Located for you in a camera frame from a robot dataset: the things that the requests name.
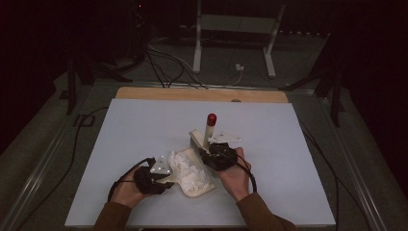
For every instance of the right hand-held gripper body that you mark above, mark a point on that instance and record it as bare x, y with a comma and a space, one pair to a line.
223, 157

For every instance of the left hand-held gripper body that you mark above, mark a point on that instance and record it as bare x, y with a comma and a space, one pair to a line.
149, 183

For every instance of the beige paddle board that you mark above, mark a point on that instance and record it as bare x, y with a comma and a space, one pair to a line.
192, 171

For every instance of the cream hand brush red cap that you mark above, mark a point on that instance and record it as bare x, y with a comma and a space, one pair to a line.
209, 131

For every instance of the person's left hand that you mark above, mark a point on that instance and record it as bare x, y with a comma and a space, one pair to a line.
126, 192

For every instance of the person's right hand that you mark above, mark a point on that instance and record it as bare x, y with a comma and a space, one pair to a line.
237, 179

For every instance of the white table cover sheet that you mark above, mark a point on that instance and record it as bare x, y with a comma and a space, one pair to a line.
272, 179

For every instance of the wooden table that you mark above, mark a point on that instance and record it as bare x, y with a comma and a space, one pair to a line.
160, 94

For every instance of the black floor stand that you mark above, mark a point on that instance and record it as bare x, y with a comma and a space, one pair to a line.
335, 96
72, 86

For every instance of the white metal stand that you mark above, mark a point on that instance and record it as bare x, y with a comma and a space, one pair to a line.
237, 24

